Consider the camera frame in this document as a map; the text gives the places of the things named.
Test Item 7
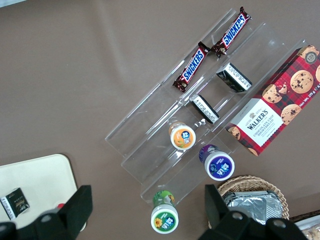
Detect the cream plastic tray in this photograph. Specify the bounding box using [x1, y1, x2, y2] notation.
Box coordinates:
[0, 153, 88, 232]

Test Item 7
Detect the small black snack box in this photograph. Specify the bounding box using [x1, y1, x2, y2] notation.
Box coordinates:
[215, 62, 253, 94]
[0, 187, 31, 221]
[189, 93, 220, 125]

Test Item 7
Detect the clear acrylic tiered display stand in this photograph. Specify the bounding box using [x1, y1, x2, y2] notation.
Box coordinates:
[104, 8, 311, 207]

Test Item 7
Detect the green lid yogurt bottle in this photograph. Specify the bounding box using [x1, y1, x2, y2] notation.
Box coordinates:
[150, 189, 180, 235]

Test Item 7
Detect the silver foil container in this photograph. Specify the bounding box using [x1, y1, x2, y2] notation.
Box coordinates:
[222, 190, 277, 225]

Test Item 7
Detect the clear plastic cookie container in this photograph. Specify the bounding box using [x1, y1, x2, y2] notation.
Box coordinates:
[287, 214, 320, 240]

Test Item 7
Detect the purple lid yogurt bottle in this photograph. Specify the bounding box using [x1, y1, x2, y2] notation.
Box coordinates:
[198, 144, 236, 181]

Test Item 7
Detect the orange lid yogurt bottle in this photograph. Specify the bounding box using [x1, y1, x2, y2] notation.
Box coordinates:
[168, 121, 197, 151]

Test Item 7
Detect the light wicker basket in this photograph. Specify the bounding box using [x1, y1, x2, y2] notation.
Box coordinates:
[216, 175, 290, 222]

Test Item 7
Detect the Snickers chocolate bar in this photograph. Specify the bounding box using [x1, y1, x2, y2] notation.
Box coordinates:
[211, 6, 252, 59]
[172, 41, 211, 93]

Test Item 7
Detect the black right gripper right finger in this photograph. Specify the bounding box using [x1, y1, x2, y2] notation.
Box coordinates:
[197, 184, 305, 240]

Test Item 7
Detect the red tartan Walkers shortbread box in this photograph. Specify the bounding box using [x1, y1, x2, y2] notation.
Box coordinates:
[224, 44, 320, 157]

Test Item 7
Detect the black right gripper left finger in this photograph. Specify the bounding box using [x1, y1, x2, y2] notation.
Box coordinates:
[14, 184, 94, 240]

